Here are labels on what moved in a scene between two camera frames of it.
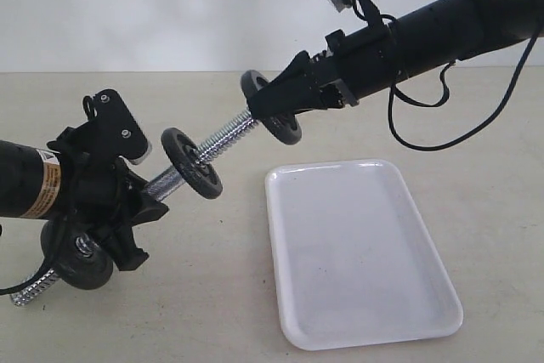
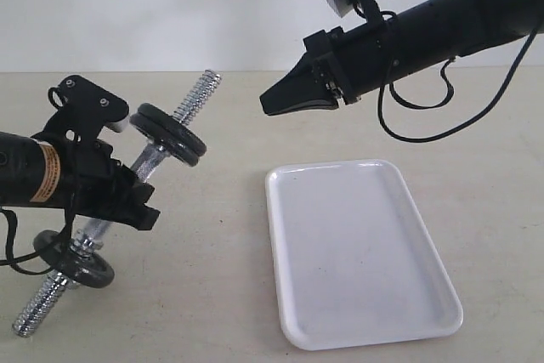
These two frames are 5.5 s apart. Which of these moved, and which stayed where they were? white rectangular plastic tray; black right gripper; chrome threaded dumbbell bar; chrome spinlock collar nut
Moved: chrome threaded dumbbell bar
Stayed: white rectangular plastic tray; black right gripper; chrome spinlock collar nut
